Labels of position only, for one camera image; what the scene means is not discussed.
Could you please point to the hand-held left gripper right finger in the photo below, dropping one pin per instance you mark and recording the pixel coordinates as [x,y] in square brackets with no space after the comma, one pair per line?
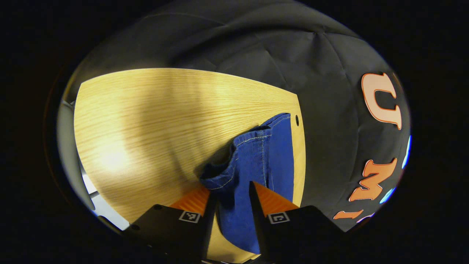
[256,227]

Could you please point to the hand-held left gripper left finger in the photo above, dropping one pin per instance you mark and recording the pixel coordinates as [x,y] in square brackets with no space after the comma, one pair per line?
[209,227]

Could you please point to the blue jeans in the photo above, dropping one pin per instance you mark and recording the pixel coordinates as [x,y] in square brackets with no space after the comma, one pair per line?
[256,161]

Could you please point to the black backdrop cloth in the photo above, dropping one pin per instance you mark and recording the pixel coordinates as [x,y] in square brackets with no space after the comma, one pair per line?
[329,146]

